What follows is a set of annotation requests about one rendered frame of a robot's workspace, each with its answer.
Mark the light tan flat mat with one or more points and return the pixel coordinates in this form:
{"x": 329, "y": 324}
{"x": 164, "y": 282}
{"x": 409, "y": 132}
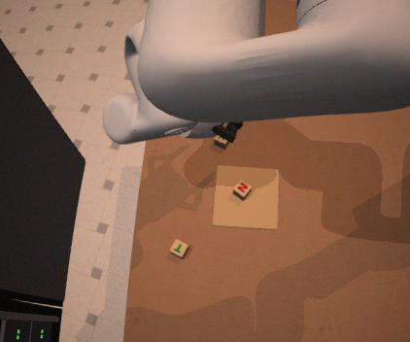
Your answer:
{"x": 258, "y": 210}

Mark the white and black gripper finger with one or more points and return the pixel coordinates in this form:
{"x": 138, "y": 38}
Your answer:
{"x": 229, "y": 135}

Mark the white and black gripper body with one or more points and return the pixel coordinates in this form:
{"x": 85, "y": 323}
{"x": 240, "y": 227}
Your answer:
{"x": 201, "y": 130}

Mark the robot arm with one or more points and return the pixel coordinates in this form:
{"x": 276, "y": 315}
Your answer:
{"x": 345, "y": 57}

